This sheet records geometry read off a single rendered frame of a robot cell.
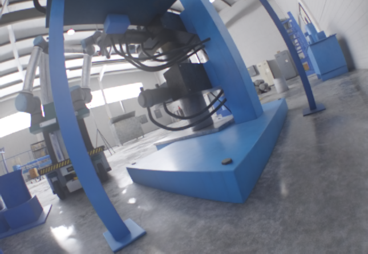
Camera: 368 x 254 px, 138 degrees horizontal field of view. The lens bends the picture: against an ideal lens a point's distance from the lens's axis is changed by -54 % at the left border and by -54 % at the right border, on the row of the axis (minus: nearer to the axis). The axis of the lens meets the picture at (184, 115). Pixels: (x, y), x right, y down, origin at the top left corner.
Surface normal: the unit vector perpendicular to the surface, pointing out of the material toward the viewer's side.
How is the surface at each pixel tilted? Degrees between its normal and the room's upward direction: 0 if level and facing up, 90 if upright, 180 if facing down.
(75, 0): 180
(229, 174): 90
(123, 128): 90
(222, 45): 90
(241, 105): 90
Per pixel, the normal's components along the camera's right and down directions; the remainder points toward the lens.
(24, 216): 0.65, -0.26
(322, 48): -0.67, 0.26
